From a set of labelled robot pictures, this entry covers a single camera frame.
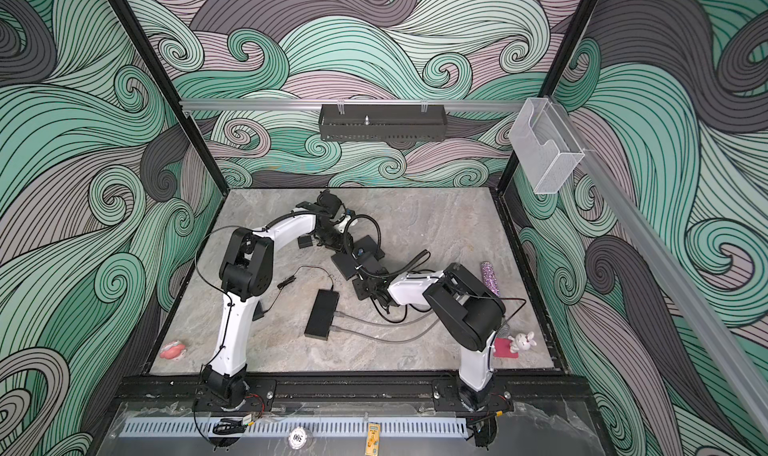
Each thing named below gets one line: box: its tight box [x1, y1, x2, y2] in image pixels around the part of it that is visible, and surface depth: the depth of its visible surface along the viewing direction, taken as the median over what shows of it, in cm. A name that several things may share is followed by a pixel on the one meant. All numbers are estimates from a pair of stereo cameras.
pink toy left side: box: [160, 341, 187, 360], surface depth 78 cm
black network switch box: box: [304, 289, 340, 341], surface depth 87 cm
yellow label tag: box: [365, 423, 381, 456], surface depth 68 cm
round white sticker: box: [288, 426, 307, 450], surface depth 64 cm
